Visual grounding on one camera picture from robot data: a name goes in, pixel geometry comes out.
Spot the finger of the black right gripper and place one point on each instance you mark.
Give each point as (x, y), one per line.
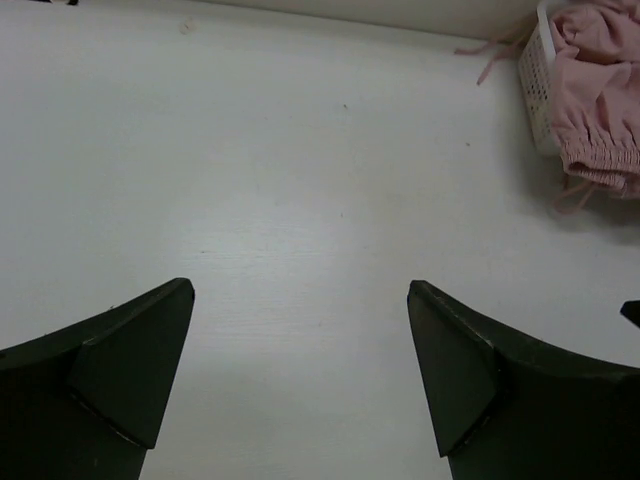
(631, 311)

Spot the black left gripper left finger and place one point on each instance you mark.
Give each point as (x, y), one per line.
(88, 401)

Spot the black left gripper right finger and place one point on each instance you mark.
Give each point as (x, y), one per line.
(505, 405)

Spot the pink trousers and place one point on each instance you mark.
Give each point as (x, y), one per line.
(594, 95)

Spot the white plastic basket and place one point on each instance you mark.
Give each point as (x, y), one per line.
(534, 68)

